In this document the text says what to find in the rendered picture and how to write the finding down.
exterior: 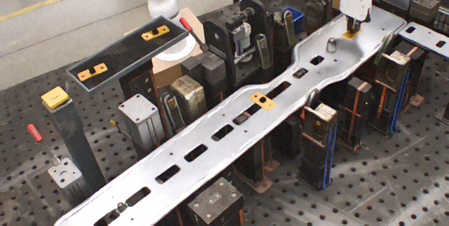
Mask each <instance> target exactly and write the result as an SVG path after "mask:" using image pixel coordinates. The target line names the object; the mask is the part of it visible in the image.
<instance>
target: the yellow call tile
mask: <svg viewBox="0 0 449 226"><path fill-rule="evenodd" d="M41 98H42V100H43V101H44V102H45V103H46V104H47V105H48V106H49V107H50V108H51V109H54V108H55V107H57V106H58V105H59V104H61V103H62V102H65V101H66V100H68V99H69V96H68V95H67V94H66V93H65V92H64V91H63V90H62V89H61V88H60V87H59V86H58V87H56V88H55V89H53V90H51V91H50V92H49V93H47V94H46V95H44V96H42V97H41Z"/></svg>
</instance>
